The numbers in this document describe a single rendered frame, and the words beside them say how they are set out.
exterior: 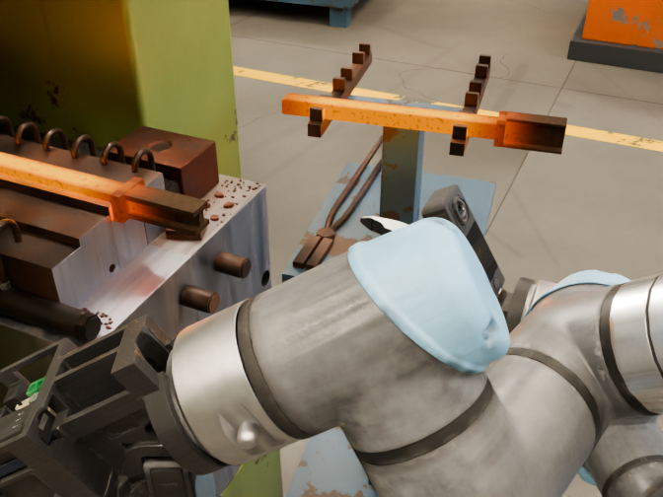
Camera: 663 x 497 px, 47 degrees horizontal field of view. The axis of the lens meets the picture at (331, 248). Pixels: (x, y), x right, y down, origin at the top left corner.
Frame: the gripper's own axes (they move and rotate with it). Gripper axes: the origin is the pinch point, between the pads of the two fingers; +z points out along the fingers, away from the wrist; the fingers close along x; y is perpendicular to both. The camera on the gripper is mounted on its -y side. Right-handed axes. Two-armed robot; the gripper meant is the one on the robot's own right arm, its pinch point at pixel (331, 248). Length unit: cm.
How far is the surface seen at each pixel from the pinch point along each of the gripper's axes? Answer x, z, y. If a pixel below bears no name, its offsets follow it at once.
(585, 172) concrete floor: 222, -9, 100
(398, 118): 37.9, 6.6, 2.9
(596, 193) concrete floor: 206, -15, 100
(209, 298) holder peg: 0.5, 15.9, 11.9
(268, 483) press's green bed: 17, 20, 66
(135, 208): -0.6, 23.8, 0.9
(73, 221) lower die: -5.4, 28.5, 1.1
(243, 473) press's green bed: 9, 20, 55
